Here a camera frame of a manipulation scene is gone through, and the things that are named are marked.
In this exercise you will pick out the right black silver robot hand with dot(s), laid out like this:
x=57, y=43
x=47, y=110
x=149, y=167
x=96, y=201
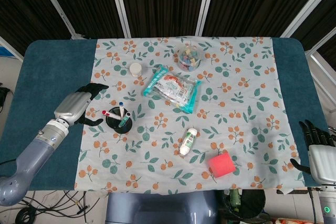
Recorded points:
x=321, y=161

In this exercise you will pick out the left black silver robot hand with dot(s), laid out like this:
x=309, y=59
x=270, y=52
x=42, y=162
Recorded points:
x=71, y=106

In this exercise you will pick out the red-capped white marker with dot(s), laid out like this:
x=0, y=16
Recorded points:
x=110, y=114

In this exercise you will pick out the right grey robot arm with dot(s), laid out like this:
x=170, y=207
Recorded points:
x=328, y=203

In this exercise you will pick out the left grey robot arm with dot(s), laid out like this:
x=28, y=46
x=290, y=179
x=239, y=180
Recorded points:
x=34, y=153

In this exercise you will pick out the blue-capped white marker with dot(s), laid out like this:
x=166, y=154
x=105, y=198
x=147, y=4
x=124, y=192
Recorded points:
x=121, y=108

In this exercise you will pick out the green-capped white marker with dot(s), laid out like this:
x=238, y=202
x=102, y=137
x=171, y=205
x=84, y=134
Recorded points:
x=124, y=120

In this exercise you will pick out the black mesh pen holder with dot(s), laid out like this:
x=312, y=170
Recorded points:
x=123, y=129

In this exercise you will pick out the teal table cover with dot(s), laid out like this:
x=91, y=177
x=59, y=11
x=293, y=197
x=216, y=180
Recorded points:
x=50, y=77

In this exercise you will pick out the small white lidded jar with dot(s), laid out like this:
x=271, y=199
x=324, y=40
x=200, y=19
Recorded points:
x=136, y=69

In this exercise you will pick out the black waste bin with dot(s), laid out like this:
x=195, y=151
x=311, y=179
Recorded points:
x=249, y=203

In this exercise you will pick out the red foam cube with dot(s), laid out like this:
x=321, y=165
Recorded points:
x=221, y=166

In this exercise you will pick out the teal edged plastic snack bag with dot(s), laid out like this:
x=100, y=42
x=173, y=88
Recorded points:
x=172, y=87

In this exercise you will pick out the dark corrugated screen panel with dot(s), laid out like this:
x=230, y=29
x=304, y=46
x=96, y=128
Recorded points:
x=84, y=1
x=162, y=1
x=252, y=1

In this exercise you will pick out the floral leaf berry tablecloth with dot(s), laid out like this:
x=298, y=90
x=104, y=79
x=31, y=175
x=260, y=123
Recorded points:
x=236, y=90

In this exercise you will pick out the white bottle with green label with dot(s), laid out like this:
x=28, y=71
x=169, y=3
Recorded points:
x=188, y=141

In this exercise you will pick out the clear jar of binder clips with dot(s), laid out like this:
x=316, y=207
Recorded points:
x=189, y=57

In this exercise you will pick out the blue grey robot torso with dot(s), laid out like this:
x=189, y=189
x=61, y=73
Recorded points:
x=160, y=208

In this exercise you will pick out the white aluminium screen post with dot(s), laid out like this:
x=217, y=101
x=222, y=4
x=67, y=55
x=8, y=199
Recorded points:
x=119, y=3
x=206, y=3
x=307, y=3
x=56, y=3

